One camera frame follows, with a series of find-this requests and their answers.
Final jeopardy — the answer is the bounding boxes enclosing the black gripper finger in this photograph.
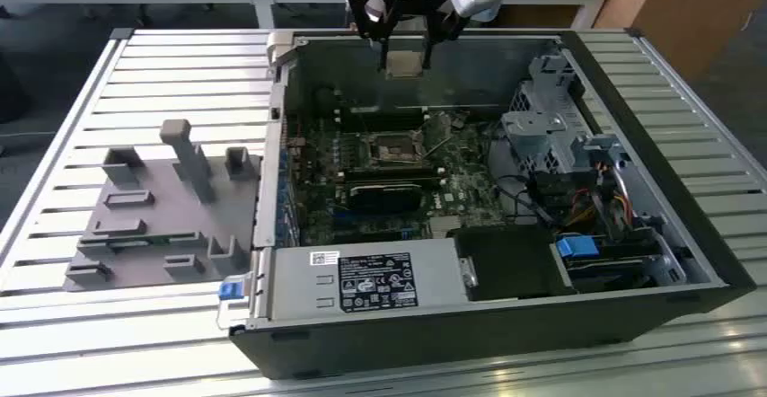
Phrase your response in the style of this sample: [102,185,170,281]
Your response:
[346,0,400,73]
[419,0,471,71]

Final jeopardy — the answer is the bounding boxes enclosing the silver CPU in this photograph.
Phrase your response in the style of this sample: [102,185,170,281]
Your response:
[386,50,424,79]

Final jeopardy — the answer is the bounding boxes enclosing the CPU socket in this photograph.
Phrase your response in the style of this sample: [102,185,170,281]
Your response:
[366,131,431,167]

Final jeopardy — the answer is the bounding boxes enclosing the black RAM slots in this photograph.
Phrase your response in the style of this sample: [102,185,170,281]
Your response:
[344,167,439,184]
[350,107,431,131]

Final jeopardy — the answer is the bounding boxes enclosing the silver metal drive cage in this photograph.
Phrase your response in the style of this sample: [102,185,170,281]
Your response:
[500,55,625,178]

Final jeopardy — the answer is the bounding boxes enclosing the green motherboard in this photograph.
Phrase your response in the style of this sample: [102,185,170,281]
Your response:
[280,109,511,248]

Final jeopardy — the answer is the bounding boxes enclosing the wooden cabinet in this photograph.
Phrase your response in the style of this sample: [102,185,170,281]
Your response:
[593,0,767,84]

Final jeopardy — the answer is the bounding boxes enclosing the small silver heat sink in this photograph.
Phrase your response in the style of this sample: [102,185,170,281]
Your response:
[430,216,463,239]

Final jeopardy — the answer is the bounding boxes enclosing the blue disk carrier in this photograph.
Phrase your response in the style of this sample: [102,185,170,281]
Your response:
[554,234,601,261]

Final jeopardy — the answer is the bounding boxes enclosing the grey parts rack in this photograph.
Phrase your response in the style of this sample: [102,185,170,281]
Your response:
[62,118,266,294]

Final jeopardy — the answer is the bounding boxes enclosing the grey power supply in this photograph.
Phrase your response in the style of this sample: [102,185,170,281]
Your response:
[266,237,468,320]

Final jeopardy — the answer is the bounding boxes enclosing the green RAM stick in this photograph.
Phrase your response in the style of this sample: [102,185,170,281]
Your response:
[107,234,196,251]

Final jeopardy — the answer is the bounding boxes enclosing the blue case latch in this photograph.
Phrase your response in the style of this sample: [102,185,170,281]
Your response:
[219,279,246,302]

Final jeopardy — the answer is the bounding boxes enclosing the black PC case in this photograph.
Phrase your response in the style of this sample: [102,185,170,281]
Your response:
[230,28,758,381]

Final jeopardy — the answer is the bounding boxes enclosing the coloured wire bundle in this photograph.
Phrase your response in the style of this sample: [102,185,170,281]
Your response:
[566,190,637,227]

